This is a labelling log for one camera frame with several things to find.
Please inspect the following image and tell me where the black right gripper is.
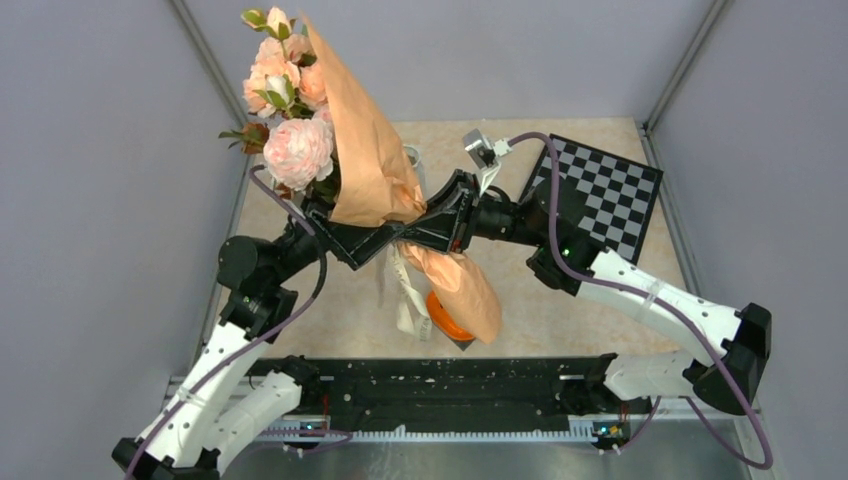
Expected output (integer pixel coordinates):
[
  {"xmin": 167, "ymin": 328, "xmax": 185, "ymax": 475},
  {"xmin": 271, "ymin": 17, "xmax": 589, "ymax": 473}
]
[{"xmin": 393, "ymin": 171, "xmax": 547, "ymax": 256}]

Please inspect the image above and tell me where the orange paper flower bouquet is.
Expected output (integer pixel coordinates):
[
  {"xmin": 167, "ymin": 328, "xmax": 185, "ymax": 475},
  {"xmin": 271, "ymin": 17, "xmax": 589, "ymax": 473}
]
[{"xmin": 226, "ymin": 7, "xmax": 503, "ymax": 343}]

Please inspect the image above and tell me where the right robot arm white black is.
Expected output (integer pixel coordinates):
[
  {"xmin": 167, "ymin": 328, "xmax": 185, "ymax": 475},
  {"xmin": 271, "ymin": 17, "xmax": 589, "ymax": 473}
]
[{"xmin": 403, "ymin": 171, "xmax": 772, "ymax": 416}]

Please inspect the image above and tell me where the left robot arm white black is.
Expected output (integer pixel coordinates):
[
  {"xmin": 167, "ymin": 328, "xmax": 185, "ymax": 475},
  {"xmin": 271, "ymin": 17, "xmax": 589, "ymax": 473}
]
[{"xmin": 112, "ymin": 205, "xmax": 403, "ymax": 479}]

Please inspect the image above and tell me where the white ribbed vase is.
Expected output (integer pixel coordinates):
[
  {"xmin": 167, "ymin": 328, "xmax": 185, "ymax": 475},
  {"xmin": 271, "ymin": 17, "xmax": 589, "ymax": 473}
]
[{"xmin": 404, "ymin": 144, "xmax": 426, "ymax": 193}]

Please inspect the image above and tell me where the black grey checkerboard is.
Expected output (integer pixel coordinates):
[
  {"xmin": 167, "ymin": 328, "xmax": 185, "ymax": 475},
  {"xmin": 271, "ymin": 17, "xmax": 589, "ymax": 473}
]
[{"xmin": 549, "ymin": 133, "xmax": 664, "ymax": 264}]

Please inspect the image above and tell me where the orange plastic ring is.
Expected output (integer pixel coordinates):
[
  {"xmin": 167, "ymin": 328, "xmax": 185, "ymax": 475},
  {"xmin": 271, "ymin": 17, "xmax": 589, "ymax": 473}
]
[{"xmin": 425, "ymin": 290, "xmax": 477, "ymax": 343}]

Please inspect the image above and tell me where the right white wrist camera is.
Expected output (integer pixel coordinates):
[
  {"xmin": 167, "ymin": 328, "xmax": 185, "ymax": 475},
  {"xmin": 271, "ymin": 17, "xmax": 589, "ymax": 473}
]
[{"xmin": 463, "ymin": 129, "xmax": 512, "ymax": 195}]

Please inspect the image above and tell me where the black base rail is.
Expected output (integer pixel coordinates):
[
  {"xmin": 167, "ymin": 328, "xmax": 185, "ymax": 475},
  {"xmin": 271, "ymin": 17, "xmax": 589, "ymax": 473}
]
[{"xmin": 245, "ymin": 355, "xmax": 652, "ymax": 433}]

